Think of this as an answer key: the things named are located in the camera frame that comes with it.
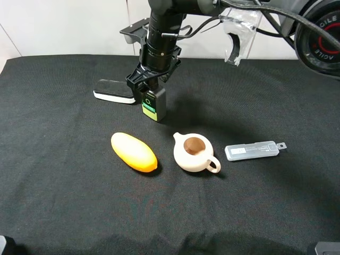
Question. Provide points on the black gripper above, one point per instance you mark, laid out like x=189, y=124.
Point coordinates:
x=154, y=65

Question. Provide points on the grey bottle with black cap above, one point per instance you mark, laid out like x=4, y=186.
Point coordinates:
x=154, y=104

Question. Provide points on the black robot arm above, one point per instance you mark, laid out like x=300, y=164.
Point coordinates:
x=310, y=27

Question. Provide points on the black and white eraser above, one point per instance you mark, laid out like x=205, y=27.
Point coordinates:
x=113, y=91

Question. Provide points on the yellow mango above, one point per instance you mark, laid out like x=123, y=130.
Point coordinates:
x=134, y=152

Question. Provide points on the cream ceramic teapot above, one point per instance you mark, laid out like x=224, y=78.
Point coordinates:
x=194, y=153

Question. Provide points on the clear plastic wrap piece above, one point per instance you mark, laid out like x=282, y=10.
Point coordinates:
x=240, y=26

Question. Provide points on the clear plastic flat case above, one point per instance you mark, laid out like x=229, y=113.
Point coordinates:
x=253, y=150

